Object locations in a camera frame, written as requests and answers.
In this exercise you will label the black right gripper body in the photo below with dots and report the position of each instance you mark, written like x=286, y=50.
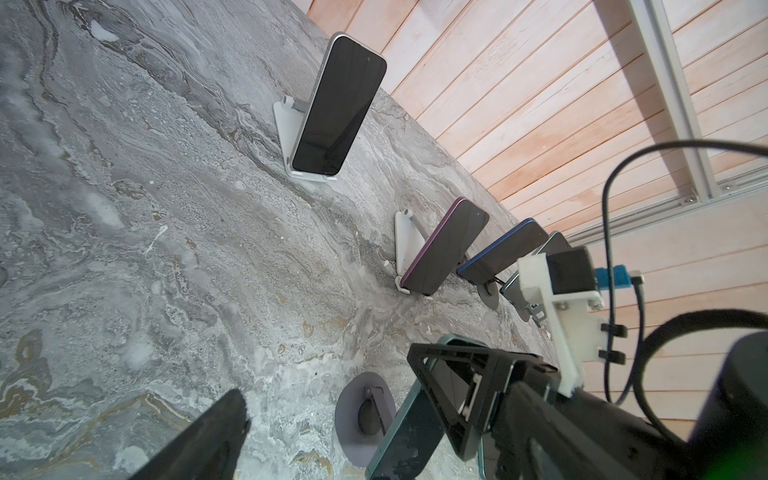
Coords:
x=540, y=434

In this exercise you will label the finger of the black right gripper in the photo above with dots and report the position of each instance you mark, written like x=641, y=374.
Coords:
x=466, y=386

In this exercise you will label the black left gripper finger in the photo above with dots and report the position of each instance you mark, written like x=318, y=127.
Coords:
x=209, y=448

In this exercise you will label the grey round stand front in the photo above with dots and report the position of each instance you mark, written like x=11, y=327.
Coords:
x=365, y=411

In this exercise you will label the purple phone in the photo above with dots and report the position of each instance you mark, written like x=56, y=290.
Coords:
x=443, y=250

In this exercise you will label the grey stand of blue phone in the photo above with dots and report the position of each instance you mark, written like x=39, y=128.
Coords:
x=489, y=293

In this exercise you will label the dark phone on tall stand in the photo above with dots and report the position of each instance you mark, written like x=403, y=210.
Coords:
x=524, y=290

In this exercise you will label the white stand of purple phone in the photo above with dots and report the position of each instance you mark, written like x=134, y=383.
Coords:
x=410, y=237

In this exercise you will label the white stand far-left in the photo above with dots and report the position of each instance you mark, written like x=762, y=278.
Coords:
x=289, y=114

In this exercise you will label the phone on white stand far-left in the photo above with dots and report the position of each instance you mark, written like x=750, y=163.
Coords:
x=348, y=80

